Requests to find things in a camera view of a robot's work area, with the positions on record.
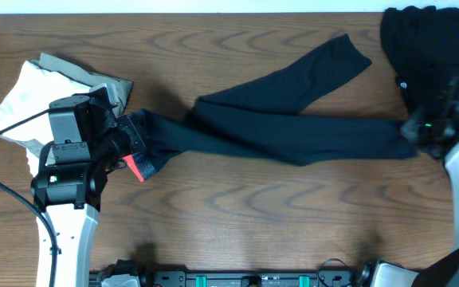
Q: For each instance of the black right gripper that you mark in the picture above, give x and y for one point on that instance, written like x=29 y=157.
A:
x=409 y=127

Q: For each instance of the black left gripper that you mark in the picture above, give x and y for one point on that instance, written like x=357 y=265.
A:
x=125 y=125

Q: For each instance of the black leggings with red waistband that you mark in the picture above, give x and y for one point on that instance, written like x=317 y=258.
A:
x=262 y=119

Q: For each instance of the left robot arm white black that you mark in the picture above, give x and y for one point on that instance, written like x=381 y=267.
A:
x=89 y=141

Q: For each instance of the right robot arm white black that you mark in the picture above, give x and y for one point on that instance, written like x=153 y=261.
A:
x=444 y=272

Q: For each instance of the beige folded cloth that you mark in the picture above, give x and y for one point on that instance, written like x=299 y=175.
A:
x=121 y=88

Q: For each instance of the black folded garment pile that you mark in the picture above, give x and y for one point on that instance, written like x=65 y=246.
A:
x=422 y=45

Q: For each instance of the white crumpled cloth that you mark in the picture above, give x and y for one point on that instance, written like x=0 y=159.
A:
x=34 y=90

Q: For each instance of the black base rail with mounts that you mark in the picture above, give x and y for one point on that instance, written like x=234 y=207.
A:
x=129 y=273

